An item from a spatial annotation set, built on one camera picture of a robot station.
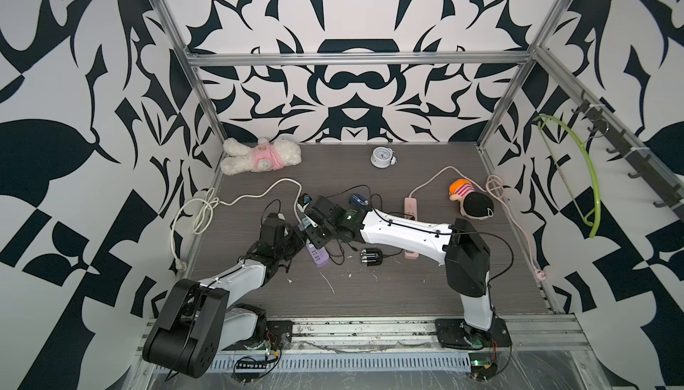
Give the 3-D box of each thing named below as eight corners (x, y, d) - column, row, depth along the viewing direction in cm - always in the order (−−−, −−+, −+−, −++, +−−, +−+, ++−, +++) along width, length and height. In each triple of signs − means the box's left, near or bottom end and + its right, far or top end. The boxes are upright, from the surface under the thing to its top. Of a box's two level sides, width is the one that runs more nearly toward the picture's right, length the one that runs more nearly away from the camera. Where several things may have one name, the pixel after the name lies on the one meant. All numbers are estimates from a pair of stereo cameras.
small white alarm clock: (370, 168, 115) (371, 161, 111) (369, 154, 120) (370, 146, 116) (396, 168, 115) (398, 161, 111) (394, 154, 120) (396, 146, 116)
